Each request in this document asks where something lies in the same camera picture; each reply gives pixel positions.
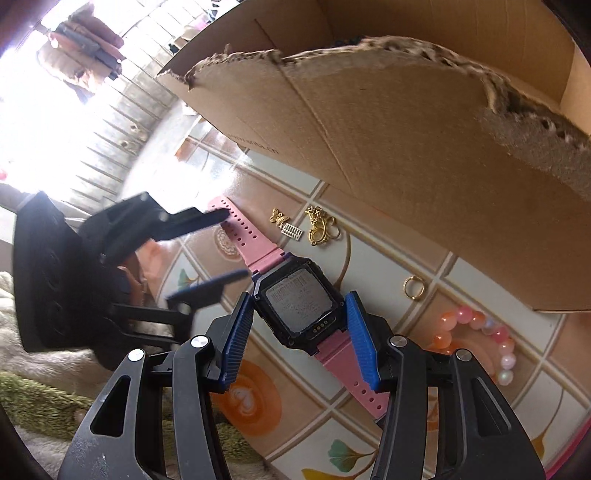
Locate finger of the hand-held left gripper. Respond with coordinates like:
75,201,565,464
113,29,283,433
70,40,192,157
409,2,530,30
83,193,232,261
111,270,251,334

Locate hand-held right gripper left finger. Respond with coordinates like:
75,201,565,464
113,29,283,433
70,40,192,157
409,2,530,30
58,292,254,480

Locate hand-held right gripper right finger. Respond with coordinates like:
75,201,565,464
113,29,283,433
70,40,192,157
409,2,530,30
344,291,548,480

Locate gold ring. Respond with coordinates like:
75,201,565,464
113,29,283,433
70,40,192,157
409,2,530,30
403,275,426,301

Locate pink and black smartwatch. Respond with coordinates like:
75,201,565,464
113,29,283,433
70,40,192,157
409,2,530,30
207,196,393,423

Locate pink bead bracelet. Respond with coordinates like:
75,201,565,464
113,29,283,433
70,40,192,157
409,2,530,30
425,309,515,386

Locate gold openwork pendant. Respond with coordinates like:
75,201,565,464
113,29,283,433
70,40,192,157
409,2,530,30
308,220,343,248

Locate brown cardboard box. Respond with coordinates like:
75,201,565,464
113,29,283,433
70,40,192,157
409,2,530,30
157,0,591,315

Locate white fleece blanket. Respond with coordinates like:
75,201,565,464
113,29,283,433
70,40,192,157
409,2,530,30
0,271,185,472

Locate ginkgo print tablecloth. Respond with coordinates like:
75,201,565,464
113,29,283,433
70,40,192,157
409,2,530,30
115,124,591,480

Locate metal window railing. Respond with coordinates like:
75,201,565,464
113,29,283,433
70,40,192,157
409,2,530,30
60,0,185,208

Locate green fuzzy cloth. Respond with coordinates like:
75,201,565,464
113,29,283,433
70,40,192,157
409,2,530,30
0,371,250,450

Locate hanging clothes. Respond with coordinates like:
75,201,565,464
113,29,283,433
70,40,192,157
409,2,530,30
37,14,125,100

